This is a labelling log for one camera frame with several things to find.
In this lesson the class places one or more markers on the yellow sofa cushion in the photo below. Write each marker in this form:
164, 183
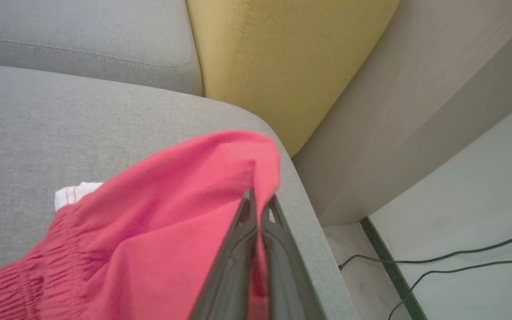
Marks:
282, 58

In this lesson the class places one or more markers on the dark floor edge strip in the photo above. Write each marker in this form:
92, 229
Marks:
375, 238

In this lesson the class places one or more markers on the grey sofa seat cushion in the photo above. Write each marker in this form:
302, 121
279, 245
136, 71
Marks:
60, 133

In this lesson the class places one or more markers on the grey sofa back cushion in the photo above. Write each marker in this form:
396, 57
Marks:
82, 31

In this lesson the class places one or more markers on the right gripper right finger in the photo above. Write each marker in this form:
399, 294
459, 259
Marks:
289, 284

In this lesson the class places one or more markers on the red shorts with white panel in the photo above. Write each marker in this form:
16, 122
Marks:
149, 222

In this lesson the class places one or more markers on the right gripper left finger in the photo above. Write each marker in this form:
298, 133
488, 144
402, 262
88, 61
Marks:
234, 275

